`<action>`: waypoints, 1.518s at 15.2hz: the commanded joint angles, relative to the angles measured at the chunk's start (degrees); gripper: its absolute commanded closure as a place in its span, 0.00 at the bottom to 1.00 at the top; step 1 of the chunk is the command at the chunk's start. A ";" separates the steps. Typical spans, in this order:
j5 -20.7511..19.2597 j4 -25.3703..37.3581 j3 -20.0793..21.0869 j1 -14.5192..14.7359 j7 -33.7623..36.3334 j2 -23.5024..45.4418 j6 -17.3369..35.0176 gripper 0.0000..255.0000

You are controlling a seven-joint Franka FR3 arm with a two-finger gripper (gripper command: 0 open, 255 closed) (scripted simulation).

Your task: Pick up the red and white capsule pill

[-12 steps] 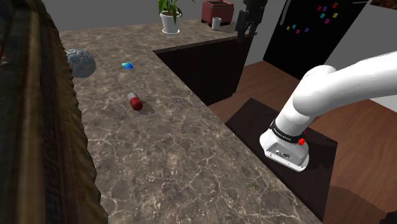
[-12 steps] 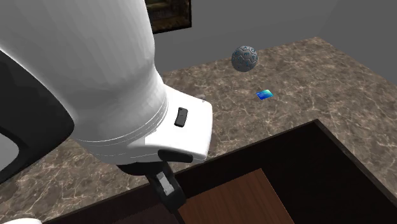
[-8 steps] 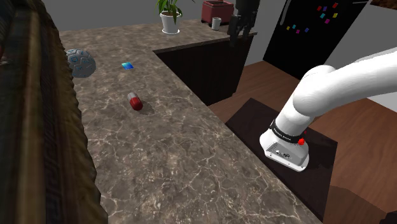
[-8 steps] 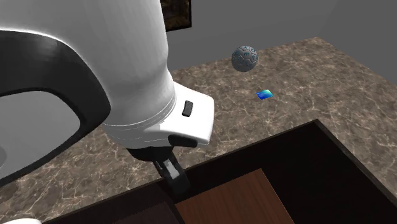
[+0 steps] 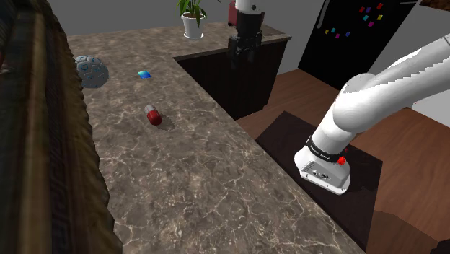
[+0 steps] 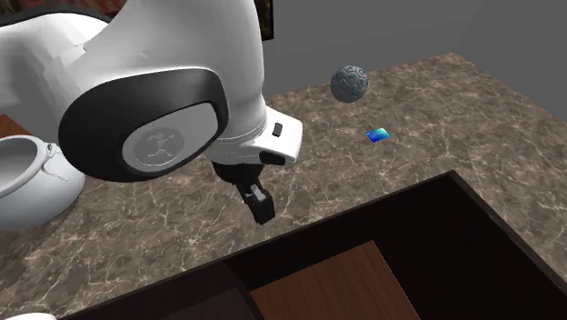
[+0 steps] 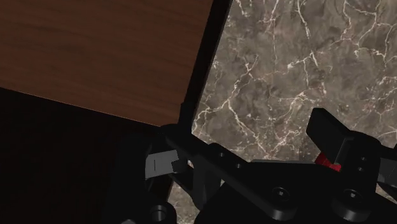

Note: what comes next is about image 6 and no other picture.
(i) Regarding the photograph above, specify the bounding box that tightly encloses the grey ball with blue marks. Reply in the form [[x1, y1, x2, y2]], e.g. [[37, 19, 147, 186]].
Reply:
[[329, 65, 370, 105]]

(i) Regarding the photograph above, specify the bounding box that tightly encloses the white round pot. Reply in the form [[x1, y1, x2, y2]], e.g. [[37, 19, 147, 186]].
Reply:
[[0, 134, 86, 233]]

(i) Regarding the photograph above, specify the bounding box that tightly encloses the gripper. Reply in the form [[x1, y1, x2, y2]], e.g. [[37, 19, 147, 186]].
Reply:
[[211, 161, 276, 225]]

